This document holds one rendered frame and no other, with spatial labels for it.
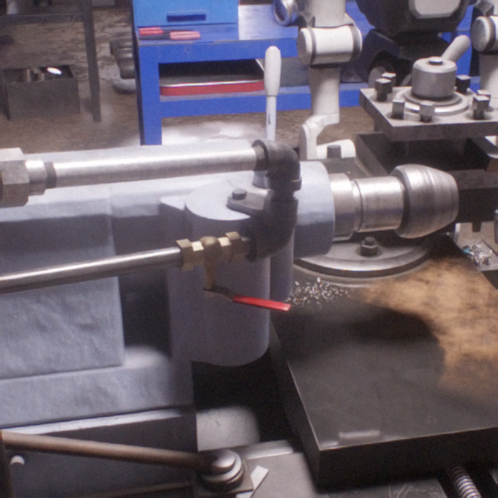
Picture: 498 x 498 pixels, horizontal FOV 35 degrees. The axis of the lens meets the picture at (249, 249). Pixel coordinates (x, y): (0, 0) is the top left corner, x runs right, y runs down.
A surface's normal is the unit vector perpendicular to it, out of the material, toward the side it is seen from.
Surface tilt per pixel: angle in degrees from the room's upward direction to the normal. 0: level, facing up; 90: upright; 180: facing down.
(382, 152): 0
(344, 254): 0
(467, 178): 90
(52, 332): 70
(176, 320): 79
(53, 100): 90
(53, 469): 90
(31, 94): 90
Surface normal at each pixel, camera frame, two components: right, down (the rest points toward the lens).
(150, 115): 0.18, 0.48
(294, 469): 0.00, -0.88
